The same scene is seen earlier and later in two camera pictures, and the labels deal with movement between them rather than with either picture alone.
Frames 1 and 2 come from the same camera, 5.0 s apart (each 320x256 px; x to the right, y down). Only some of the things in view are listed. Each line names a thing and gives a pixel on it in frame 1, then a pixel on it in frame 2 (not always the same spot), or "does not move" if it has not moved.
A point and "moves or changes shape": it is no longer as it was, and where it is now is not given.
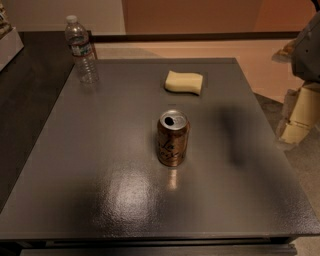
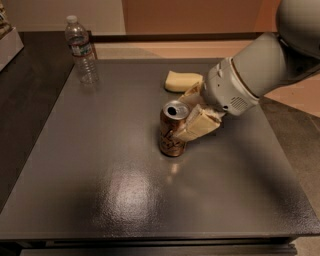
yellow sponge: x=184 y=82 does not move
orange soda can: x=173 y=128 moves or changes shape
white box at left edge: x=10 y=46 does not move
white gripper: x=308 y=55 -> x=226 y=87
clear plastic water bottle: x=81 y=46 does not move
